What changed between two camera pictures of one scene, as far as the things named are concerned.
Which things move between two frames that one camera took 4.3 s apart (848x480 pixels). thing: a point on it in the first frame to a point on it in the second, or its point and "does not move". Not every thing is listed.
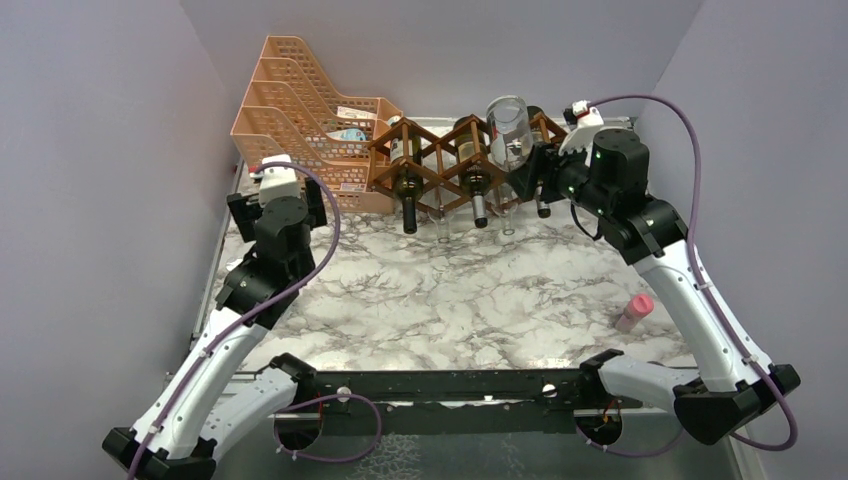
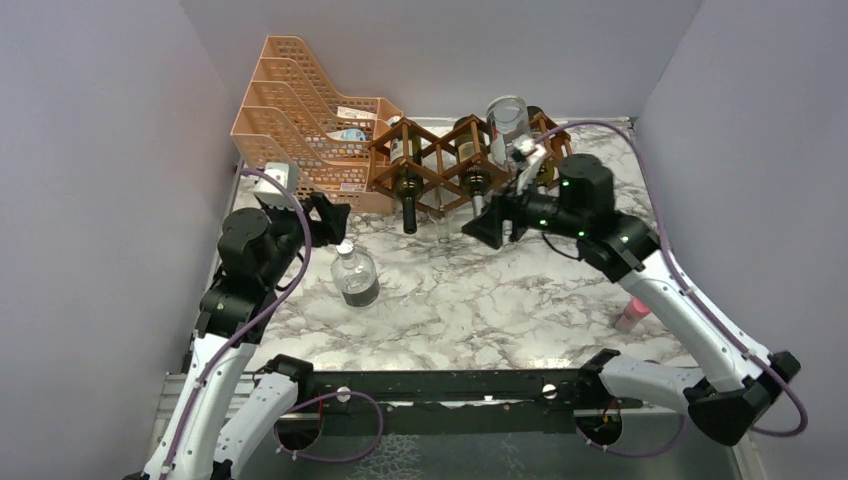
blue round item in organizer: (349, 135) does not move
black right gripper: (544, 163) to (489, 229)
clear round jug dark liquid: (510, 131) does not move
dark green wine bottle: (472, 154) does not move
